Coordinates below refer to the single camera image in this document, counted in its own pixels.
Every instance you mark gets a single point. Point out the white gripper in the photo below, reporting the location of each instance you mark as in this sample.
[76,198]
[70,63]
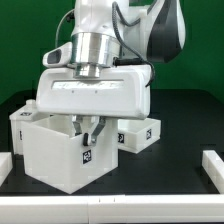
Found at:
[119,92]

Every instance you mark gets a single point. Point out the large white drawer housing box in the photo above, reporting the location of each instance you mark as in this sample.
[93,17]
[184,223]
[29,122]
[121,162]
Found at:
[56,156]

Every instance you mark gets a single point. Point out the white drawer tray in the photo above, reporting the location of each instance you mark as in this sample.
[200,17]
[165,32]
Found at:
[136,135]

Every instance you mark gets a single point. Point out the small white drawer with knob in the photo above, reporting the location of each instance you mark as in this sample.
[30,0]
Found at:
[27,113]

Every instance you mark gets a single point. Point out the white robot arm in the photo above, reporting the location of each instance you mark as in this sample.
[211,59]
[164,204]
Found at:
[111,33]

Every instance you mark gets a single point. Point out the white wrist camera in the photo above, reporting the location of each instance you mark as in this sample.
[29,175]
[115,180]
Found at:
[59,57]

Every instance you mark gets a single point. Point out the white left rail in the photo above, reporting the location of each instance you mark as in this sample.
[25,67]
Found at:
[5,165]

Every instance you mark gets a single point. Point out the white right rail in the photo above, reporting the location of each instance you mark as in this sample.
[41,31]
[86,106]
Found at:
[214,167]

